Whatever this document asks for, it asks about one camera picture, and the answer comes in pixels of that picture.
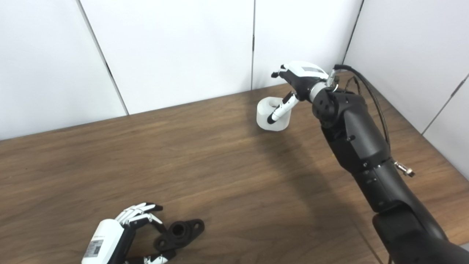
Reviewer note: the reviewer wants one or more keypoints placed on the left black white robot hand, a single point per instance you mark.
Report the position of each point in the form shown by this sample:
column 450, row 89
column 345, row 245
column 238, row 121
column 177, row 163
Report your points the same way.
column 106, row 238

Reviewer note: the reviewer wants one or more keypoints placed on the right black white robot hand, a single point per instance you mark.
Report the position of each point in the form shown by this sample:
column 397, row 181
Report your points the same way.
column 304, row 73

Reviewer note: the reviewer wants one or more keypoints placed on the round white piece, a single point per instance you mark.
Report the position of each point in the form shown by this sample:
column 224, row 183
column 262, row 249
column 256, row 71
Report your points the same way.
column 263, row 115

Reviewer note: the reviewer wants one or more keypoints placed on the black flanged holder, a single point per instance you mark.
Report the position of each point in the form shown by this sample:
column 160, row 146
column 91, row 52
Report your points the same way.
column 183, row 236

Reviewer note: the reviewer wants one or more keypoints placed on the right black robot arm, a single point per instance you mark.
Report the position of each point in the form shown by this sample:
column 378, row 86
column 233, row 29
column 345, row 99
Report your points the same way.
column 359, row 139

